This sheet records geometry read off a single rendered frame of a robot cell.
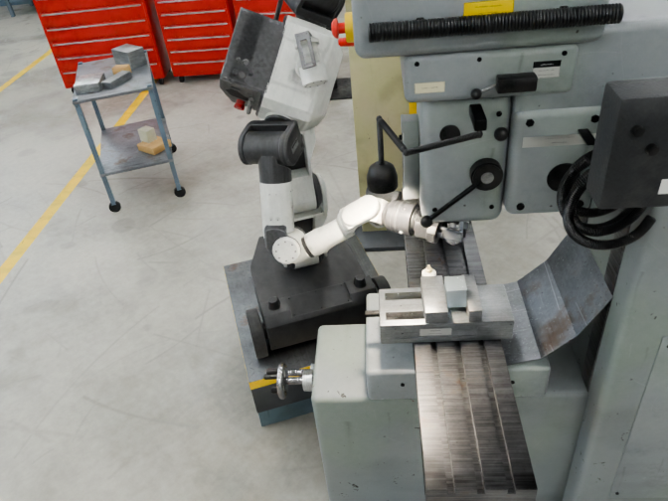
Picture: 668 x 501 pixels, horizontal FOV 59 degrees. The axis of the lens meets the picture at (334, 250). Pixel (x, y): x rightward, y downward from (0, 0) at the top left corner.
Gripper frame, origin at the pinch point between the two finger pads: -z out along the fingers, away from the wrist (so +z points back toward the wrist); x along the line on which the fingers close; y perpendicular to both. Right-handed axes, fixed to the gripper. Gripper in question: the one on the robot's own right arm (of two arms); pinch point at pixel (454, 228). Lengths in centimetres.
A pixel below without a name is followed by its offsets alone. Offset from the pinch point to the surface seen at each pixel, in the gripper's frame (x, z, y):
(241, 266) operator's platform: 48, 120, 84
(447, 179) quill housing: -10.4, -1.2, -20.6
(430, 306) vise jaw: -13.5, 1.2, 16.4
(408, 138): -6.7, 9.8, -27.3
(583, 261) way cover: 16.5, -31.1, 14.2
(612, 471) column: -1, -52, 74
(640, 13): 8, -32, -53
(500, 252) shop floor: 154, 19, 123
